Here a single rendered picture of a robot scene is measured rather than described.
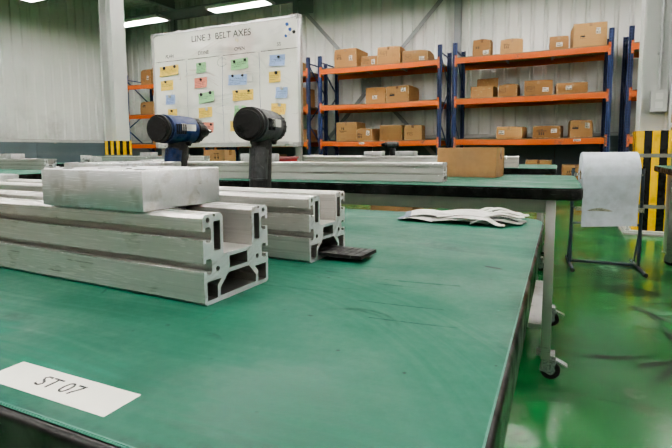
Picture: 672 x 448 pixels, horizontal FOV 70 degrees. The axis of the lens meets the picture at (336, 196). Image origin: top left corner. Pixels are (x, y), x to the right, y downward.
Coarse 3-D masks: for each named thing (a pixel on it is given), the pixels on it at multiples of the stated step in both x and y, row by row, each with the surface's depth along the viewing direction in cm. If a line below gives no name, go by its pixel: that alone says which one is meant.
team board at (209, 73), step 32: (192, 32) 408; (224, 32) 394; (256, 32) 381; (288, 32) 369; (160, 64) 426; (192, 64) 411; (224, 64) 397; (256, 64) 384; (288, 64) 372; (160, 96) 429; (192, 96) 414; (224, 96) 400; (256, 96) 387; (288, 96) 374; (224, 128) 403; (288, 128) 377
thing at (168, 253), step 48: (0, 192) 72; (0, 240) 61; (48, 240) 55; (96, 240) 51; (144, 240) 48; (192, 240) 45; (240, 240) 51; (144, 288) 48; (192, 288) 45; (240, 288) 49
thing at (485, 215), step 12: (408, 216) 97; (420, 216) 97; (432, 216) 98; (444, 216) 94; (456, 216) 92; (468, 216) 91; (480, 216) 91; (492, 216) 94; (504, 216) 93; (516, 216) 90
